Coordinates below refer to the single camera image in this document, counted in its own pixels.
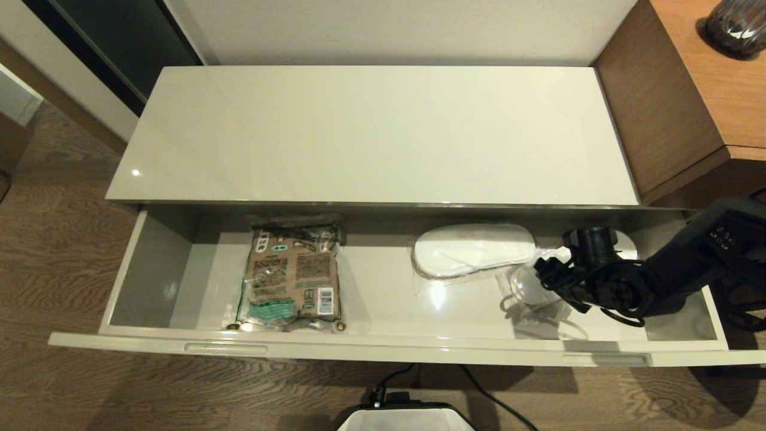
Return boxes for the white slippers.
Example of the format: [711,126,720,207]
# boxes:
[410,223,539,295]
[498,230,640,327]

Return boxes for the beige cabinet drawer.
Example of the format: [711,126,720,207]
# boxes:
[48,204,766,367]

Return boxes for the brown printed snack bag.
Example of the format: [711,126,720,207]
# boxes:
[226,214,349,333]

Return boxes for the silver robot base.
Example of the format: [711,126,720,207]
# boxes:
[337,402,479,431]

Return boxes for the brown wooden side table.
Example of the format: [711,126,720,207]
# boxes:
[589,0,766,210]

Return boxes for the dark round vase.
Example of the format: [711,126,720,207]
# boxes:
[703,0,766,60]

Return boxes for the dark glass door panel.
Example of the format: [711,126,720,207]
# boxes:
[24,0,203,116]

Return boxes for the brown wooden baseboard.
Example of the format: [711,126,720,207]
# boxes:
[0,42,127,153]

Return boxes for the pale grey panel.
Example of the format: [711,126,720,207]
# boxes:
[0,63,44,126]

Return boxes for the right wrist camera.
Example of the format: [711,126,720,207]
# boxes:
[563,226,620,265]

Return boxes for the black base cable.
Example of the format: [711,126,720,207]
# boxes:
[370,363,539,431]

